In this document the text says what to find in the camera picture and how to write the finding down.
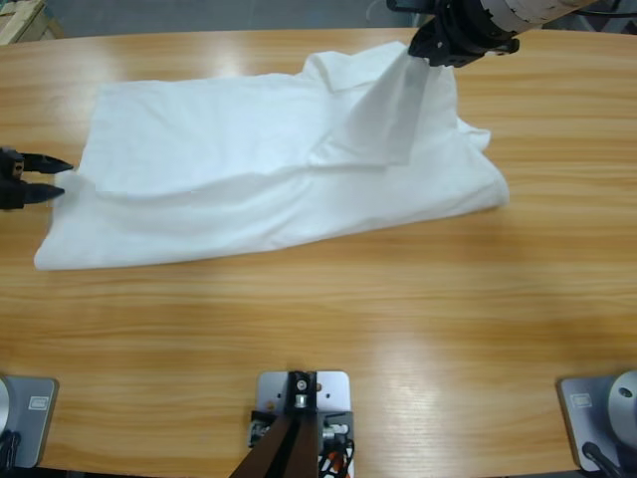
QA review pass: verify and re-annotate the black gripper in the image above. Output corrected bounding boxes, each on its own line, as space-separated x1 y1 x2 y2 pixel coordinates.
0 146 75 211
408 0 522 69

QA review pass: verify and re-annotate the white polo shirt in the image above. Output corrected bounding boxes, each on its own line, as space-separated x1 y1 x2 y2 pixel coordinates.
33 39 512 273

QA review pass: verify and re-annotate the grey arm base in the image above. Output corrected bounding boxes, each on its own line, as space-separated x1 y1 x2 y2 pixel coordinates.
0 375 60 470
555 368 637 472

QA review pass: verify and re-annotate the wooden pallet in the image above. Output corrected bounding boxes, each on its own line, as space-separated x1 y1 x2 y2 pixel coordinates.
0 0 66 46

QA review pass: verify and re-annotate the silver black clamp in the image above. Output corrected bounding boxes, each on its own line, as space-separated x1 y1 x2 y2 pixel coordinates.
247 408 276 448
320 410 356 445

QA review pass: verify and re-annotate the grey metal frame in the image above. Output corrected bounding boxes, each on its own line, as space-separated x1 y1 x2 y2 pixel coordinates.
591 0 637 35

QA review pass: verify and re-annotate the black base cable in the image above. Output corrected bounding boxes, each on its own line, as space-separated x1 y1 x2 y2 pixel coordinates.
580 440 629 478
0 430 22 470

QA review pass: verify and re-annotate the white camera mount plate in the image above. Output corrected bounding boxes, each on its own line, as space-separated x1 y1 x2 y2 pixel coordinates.
256 368 353 478

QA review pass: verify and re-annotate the dark camera post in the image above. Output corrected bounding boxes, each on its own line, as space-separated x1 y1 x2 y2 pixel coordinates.
233 368 320 478

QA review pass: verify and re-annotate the orange black braided cable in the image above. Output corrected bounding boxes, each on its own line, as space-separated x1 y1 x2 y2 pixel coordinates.
317 440 356 478

